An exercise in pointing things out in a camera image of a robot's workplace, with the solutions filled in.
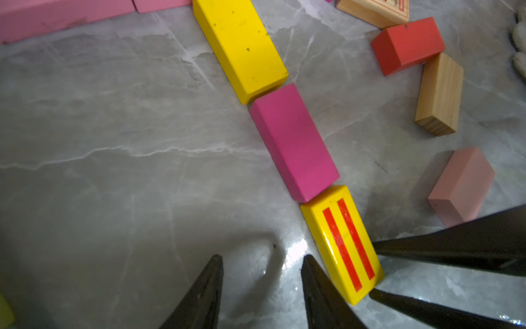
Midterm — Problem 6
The yellow red striped block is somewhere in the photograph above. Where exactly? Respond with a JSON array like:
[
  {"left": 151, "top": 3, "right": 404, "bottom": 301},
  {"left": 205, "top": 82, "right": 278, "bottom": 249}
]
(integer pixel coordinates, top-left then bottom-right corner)
[{"left": 300, "top": 185, "right": 384, "bottom": 306}]

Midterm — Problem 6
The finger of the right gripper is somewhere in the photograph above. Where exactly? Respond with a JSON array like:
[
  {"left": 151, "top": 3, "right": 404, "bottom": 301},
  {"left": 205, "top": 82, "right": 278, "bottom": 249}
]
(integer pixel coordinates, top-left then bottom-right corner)
[
  {"left": 373, "top": 205, "right": 525, "bottom": 277},
  {"left": 369, "top": 289, "right": 525, "bottom": 328}
]

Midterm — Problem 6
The light pink block bottom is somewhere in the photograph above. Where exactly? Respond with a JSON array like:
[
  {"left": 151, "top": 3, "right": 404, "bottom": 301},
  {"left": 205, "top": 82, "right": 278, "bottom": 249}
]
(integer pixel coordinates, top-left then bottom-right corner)
[{"left": 427, "top": 148, "right": 495, "bottom": 227}]

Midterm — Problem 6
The white work glove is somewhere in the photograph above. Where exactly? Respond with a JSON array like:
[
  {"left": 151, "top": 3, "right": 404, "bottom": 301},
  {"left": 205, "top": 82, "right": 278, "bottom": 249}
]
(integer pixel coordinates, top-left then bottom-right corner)
[{"left": 511, "top": 5, "right": 525, "bottom": 80}]

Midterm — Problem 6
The magenta block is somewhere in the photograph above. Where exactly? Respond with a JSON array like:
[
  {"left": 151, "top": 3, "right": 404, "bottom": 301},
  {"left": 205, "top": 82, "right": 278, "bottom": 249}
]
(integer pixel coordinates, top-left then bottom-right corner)
[{"left": 249, "top": 84, "right": 340, "bottom": 203}]

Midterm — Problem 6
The pink block top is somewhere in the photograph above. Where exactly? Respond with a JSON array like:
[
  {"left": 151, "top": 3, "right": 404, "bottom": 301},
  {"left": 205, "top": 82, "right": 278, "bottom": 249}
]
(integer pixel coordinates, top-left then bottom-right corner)
[{"left": 1, "top": 0, "right": 136, "bottom": 44}]

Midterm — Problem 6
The green block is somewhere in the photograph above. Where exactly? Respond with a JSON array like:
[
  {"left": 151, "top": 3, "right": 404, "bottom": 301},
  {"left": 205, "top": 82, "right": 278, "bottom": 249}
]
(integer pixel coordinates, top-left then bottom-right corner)
[{"left": 0, "top": 295, "right": 15, "bottom": 329}]

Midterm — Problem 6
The patterned wooden block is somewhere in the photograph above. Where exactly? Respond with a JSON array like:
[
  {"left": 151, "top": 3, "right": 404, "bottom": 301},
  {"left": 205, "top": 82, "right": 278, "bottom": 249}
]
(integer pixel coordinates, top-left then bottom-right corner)
[{"left": 336, "top": 0, "right": 410, "bottom": 29}]

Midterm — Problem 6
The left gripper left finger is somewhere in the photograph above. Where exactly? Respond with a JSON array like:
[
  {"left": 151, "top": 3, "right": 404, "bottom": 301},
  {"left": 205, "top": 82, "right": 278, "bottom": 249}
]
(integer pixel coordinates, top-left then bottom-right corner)
[{"left": 160, "top": 254, "right": 224, "bottom": 329}]

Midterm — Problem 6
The tan wooden block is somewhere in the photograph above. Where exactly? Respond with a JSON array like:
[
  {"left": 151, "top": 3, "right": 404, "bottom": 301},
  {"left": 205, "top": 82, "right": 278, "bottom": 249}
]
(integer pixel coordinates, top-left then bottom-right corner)
[{"left": 415, "top": 53, "right": 464, "bottom": 137}]

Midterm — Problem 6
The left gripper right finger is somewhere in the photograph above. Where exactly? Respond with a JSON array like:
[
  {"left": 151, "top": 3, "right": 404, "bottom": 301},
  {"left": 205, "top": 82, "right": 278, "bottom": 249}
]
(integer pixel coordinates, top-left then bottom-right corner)
[{"left": 301, "top": 254, "right": 367, "bottom": 329}]

